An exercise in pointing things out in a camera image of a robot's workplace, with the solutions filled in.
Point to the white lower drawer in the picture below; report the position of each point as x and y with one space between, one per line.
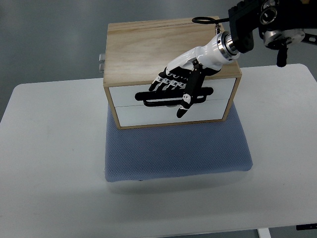
142 115

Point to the black table control panel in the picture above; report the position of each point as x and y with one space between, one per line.
306 227

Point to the upper metal clamp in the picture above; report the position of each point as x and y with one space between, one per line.
102 57

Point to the wooden drawer cabinet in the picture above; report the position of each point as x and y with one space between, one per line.
136 52

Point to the white drawer black handle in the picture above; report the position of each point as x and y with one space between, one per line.
125 96

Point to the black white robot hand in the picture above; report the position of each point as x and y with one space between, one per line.
190 69

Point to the metal clamp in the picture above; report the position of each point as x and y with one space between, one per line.
101 67
102 57

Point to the white table leg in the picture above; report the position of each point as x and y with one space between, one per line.
264 233

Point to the blue mesh cushion mat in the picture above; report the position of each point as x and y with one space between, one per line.
176 151

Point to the lower metal clamp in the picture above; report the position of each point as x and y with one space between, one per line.
101 67

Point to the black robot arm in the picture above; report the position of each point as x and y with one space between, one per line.
280 23

